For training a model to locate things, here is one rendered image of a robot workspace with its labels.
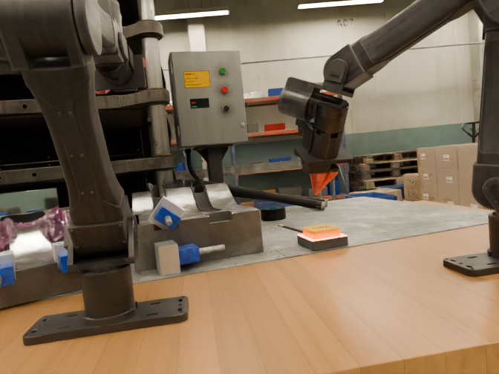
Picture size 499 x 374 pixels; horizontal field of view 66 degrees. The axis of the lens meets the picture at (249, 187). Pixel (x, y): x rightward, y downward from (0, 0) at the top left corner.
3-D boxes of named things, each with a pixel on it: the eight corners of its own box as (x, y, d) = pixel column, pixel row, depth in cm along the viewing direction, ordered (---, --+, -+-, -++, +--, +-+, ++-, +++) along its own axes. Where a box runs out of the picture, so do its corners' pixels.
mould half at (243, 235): (263, 251, 81) (257, 188, 80) (135, 272, 74) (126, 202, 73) (218, 221, 129) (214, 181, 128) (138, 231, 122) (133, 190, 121)
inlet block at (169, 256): (226, 235, 74) (229, 263, 75) (218, 231, 79) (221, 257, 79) (157, 247, 69) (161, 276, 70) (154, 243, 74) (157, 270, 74)
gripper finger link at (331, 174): (288, 186, 83) (294, 148, 78) (318, 183, 85) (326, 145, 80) (300, 205, 78) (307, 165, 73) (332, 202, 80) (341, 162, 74)
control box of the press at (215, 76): (274, 379, 173) (242, 47, 163) (206, 396, 166) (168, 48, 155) (260, 356, 195) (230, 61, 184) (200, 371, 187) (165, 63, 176)
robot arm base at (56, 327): (35, 266, 53) (11, 282, 46) (182, 248, 55) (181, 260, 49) (42, 323, 53) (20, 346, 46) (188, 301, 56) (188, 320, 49)
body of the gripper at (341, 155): (292, 154, 78) (297, 120, 74) (337, 151, 81) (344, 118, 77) (304, 171, 73) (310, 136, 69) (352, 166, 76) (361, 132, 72)
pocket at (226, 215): (235, 230, 79) (233, 212, 79) (209, 234, 78) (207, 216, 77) (230, 227, 83) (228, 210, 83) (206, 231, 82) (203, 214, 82)
